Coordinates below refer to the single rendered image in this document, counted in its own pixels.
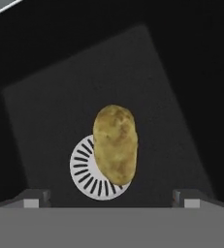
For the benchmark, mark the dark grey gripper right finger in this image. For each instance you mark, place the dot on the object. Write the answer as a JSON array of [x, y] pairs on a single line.
[[188, 197]]

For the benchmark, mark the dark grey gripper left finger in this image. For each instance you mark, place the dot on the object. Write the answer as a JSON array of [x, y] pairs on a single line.
[[36, 197]]

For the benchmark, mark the white slotted sink drain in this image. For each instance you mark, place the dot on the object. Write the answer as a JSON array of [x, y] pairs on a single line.
[[84, 174]]

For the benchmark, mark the brown potato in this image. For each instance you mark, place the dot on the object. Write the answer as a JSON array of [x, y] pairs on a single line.
[[115, 144]]

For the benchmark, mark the black sink basin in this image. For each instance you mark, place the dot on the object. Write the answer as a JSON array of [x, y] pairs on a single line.
[[84, 84]]

